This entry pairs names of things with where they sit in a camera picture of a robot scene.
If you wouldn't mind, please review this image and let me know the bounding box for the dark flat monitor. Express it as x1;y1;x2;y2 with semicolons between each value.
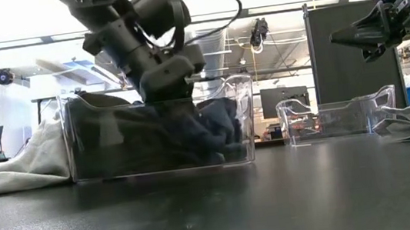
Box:
259;83;312;121

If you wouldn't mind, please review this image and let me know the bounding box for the hanging black ceiling device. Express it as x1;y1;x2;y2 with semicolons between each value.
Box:
247;16;273;55

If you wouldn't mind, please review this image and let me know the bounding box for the black partition panel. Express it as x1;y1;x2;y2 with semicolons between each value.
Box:
301;0;409;118

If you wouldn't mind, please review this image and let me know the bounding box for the clear plastic basket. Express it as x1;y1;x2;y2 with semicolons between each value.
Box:
56;72;262;185
275;84;401;149

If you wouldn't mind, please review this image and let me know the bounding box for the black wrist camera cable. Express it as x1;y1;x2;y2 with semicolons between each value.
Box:
175;0;247;47

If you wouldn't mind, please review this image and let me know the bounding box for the silver ventilation duct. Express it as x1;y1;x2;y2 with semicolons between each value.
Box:
195;27;232;80

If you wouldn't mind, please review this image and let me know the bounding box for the black towel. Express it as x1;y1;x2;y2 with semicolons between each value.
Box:
65;80;204;181

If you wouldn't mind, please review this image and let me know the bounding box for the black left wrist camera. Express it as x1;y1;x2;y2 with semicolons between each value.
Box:
129;0;194;42

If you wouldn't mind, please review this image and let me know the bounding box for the round black ceiling camera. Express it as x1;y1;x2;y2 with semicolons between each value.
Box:
0;67;15;86

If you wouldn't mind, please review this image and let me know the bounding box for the beige towel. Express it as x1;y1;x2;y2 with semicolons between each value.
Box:
0;115;73;195

